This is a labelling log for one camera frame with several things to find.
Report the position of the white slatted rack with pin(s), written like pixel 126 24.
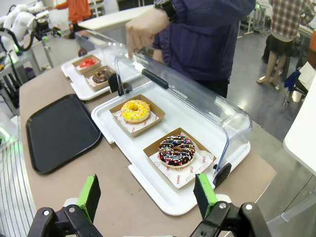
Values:
pixel 14 192

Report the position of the red glazed donut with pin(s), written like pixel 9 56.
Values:
pixel 87 63

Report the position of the person in plaid shirt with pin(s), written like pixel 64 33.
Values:
pixel 284 27

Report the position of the dark chocolate donut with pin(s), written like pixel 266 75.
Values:
pixel 101 76

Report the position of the person's bare hand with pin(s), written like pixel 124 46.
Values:
pixel 145 29

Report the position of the cardboard tray with printed paper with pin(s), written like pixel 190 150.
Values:
pixel 182 176

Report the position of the white side table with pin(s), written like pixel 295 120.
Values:
pixel 302 133

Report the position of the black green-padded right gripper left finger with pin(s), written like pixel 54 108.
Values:
pixel 86 197

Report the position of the cardboard tray under red donut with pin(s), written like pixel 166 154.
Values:
pixel 82 70

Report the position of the white background table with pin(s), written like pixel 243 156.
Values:
pixel 111 18

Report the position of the chocolate rainbow sprinkled donut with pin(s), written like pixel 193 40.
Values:
pixel 176 150

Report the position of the black wrist watch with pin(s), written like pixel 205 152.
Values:
pixel 169 10

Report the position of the large white display base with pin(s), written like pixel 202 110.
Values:
pixel 138 145

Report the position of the blue cloth on chair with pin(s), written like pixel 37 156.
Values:
pixel 293 79

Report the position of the yellow sprinkled donut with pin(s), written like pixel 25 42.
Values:
pixel 135 111

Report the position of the cardboard tray under yellow donut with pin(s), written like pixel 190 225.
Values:
pixel 156 116

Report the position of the person in navy jacket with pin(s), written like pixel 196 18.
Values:
pixel 205 42

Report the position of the cardboard tray under chocolate donut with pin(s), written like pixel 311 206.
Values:
pixel 100 86

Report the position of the small white display base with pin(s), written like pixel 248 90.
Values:
pixel 79 85

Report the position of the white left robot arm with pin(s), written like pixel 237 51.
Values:
pixel 19 23

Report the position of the black plastic serving tray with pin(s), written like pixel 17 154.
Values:
pixel 63 133

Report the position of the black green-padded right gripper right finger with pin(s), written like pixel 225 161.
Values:
pixel 206 195

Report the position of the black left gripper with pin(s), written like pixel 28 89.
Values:
pixel 43 28

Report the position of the person in orange shirt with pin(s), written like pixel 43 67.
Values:
pixel 79 10

